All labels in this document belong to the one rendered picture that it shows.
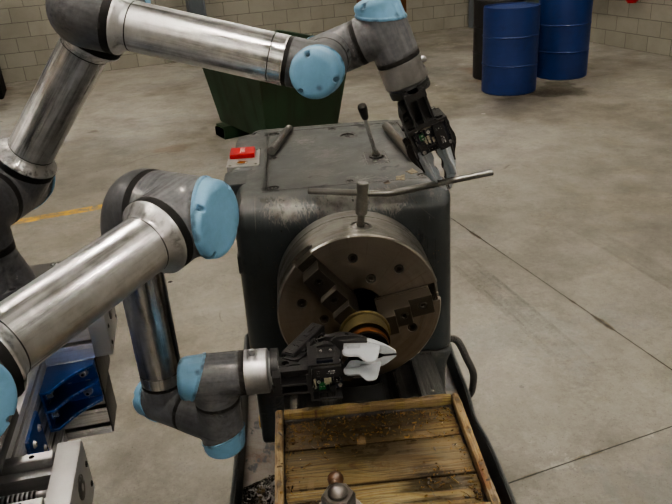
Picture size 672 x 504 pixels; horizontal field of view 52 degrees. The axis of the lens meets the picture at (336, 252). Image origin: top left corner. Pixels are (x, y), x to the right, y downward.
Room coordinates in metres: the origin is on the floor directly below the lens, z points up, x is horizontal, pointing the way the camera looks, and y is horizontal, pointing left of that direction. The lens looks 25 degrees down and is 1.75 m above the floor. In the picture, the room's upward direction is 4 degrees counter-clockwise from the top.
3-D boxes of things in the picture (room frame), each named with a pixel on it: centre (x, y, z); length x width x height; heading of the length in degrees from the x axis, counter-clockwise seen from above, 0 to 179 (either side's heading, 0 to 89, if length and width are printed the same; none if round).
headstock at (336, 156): (1.60, 0.00, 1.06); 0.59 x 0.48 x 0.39; 3
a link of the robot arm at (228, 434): (0.98, 0.23, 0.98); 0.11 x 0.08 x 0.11; 58
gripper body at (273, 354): (0.97, 0.06, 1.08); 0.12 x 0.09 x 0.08; 92
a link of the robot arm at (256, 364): (0.97, 0.14, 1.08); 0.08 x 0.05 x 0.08; 2
